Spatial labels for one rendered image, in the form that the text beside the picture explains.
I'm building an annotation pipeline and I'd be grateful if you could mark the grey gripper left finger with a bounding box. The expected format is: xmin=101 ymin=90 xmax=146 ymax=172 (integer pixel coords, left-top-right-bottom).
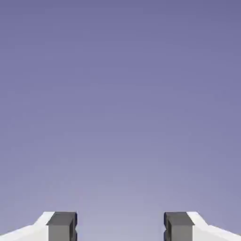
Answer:
xmin=0 ymin=211 xmax=78 ymax=241

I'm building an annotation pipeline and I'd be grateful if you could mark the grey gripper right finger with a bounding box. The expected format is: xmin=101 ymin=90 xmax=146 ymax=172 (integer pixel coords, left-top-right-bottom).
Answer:
xmin=163 ymin=211 xmax=241 ymax=241

